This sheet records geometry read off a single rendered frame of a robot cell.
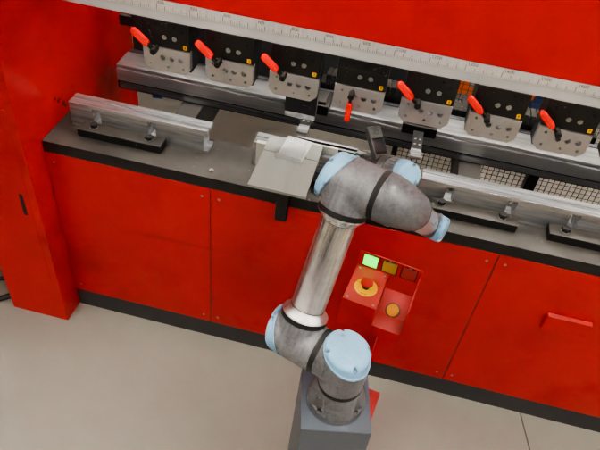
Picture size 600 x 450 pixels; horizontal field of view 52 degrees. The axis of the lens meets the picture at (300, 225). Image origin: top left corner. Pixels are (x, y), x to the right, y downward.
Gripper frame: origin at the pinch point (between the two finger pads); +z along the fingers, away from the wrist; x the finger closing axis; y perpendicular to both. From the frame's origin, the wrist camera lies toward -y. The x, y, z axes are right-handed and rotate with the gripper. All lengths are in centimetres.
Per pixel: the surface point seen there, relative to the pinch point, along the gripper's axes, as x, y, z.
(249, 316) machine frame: -34, 69, 42
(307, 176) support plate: -20.7, 4.6, -7.4
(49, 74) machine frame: -93, -31, 41
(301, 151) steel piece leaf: -19.1, -1.7, 3.1
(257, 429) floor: -39, 105, 19
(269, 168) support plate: -31.4, 1.6, -2.4
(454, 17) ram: 14, -38, -35
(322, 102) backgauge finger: -4.9, -15.2, 20.6
